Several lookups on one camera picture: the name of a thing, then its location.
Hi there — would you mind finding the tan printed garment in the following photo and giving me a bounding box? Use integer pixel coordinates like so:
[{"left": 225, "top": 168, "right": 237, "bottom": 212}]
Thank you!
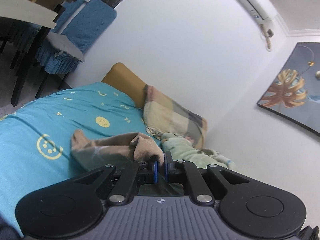
[{"left": 71, "top": 129, "right": 164, "bottom": 171}]

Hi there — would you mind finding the green fleece blanket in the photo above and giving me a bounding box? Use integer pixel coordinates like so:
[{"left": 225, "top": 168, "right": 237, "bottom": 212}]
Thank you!
[{"left": 161, "top": 133, "right": 236, "bottom": 171}]

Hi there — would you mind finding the checked beige pillow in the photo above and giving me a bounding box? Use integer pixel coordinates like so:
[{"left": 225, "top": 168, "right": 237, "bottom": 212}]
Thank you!
[{"left": 143, "top": 85, "right": 207, "bottom": 148}]

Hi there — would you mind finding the mustard yellow headboard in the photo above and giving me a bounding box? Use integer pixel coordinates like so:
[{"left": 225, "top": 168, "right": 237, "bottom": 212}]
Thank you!
[{"left": 101, "top": 62, "right": 146, "bottom": 109}]

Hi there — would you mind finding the teal patterned bed sheet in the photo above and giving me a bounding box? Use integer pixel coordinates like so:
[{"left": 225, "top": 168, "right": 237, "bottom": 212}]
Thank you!
[{"left": 1, "top": 82, "right": 159, "bottom": 239}]

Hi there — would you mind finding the grey seat cushion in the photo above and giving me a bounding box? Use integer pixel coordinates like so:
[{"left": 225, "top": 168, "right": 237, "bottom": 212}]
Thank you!
[{"left": 46, "top": 32, "right": 84, "bottom": 62}]

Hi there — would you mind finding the dark wooden table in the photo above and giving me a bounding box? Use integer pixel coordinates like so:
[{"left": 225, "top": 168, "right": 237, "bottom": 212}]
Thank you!
[{"left": 1, "top": 0, "right": 76, "bottom": 106}]

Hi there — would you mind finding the leaf wall painting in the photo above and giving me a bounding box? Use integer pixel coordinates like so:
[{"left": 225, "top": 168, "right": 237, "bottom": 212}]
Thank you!
[{"left": 257, "top": 42, "right": 319, "bottom": 135}]

